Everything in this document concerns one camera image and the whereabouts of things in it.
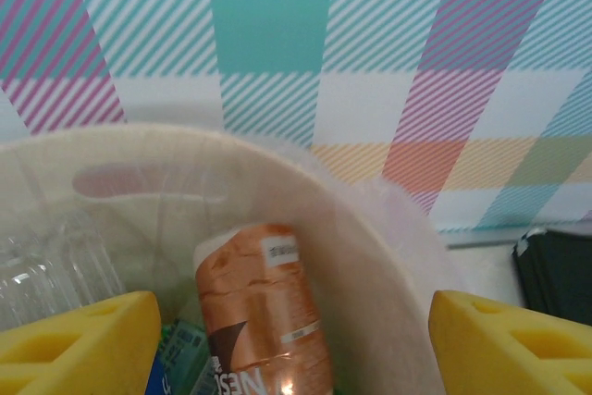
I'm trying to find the copper Nescafe bottle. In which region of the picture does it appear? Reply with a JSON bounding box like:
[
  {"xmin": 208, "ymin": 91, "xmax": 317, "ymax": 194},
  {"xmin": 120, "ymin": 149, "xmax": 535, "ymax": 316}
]
[{"xmin": 192, "ymin": 222, "xmax": 335, "ymax": 395}]

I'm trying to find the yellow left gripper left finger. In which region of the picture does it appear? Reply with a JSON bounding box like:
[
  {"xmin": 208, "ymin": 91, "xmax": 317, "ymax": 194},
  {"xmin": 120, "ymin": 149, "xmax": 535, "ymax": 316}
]
[{"xmin": 0, "ymin": 290, "xmax": 163, "ymax": 395}]

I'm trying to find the soda water bottle blue cap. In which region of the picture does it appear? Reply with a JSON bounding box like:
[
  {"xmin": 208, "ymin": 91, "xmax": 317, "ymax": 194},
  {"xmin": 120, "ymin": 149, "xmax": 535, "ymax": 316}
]
[{"xmin": 159, "ymin": 318, "xmax": 212, "ymax": 395}]

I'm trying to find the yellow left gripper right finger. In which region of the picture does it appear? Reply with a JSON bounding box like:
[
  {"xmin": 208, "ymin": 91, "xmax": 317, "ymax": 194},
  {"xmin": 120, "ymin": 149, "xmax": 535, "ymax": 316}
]
[{"xmin": 428, "ymin": 290, "xmax": 592, "ymax": 395}]

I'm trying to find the black ridged aluminium case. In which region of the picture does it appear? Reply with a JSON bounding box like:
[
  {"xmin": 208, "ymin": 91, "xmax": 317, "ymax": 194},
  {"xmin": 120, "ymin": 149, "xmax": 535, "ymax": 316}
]
[{"xmin": 511, "ymin": 227, "xmax": 592, "ymax": 323}]

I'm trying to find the clear plastic bin liner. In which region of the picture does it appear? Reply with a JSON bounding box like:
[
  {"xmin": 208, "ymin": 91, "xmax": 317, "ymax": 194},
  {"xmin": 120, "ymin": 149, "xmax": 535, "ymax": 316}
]
[{"xmin": 0, "ymin": 129, "xmax": 468, "ymax": 395}]

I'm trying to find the white ribbed plastic bin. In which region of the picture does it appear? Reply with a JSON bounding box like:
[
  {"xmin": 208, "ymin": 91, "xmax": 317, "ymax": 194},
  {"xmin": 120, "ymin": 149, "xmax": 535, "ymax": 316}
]
[{"xmin": 0, "ymin": 124, "xmax": 463, "ymax": 395}]

